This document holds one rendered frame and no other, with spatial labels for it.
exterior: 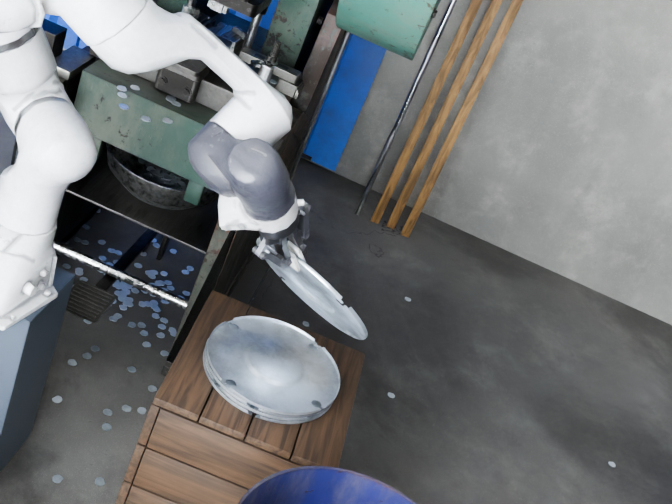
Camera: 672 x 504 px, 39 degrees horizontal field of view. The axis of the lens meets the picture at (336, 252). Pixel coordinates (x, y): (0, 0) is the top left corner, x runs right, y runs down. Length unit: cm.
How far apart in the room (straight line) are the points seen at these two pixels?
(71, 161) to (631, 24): 226
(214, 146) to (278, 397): 64
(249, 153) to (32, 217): 47
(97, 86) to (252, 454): 91
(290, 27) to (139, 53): 112
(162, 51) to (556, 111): 227
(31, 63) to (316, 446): 89
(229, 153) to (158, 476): 80
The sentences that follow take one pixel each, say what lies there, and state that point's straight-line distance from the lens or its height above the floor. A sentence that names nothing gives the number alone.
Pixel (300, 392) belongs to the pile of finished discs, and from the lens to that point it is 195.
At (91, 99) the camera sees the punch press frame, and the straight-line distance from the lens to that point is 225.
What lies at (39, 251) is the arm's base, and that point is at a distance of 177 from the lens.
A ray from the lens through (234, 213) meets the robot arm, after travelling 154.
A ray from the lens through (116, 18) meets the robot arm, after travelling 138.
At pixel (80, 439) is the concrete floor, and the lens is 223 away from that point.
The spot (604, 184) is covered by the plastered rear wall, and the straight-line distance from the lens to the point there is 360.
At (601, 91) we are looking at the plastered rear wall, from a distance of 347.
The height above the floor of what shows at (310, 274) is 66.
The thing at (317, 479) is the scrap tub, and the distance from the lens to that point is 168.
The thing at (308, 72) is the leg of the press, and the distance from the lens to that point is 255.
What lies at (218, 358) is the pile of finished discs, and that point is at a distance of 194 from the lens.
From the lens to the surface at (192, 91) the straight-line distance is 222.
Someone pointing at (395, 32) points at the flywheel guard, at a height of 103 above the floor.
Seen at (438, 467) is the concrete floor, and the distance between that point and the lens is 256.
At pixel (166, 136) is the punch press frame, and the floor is 58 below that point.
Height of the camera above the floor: 159
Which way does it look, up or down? 30 degrees down
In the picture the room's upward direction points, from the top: 24 degrees clockwise
